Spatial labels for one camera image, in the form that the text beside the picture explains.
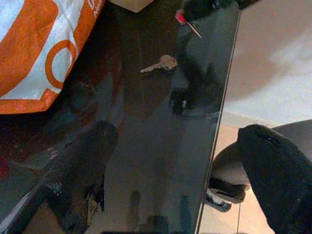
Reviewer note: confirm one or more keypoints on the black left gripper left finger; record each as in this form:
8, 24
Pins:
80, 161

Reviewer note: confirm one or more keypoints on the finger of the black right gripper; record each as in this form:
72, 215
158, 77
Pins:
202, 8

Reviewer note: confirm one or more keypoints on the silver metal key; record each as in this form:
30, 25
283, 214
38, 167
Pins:
165, 62

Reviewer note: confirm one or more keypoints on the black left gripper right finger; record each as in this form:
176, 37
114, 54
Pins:
278, 180

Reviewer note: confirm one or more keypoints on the orange and white plastic bag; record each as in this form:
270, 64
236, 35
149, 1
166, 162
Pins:
29, 48

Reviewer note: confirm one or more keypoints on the brown cardboard box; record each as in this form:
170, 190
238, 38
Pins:
132, 4

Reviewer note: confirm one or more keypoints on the red key tag with pin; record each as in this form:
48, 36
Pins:
181, 17

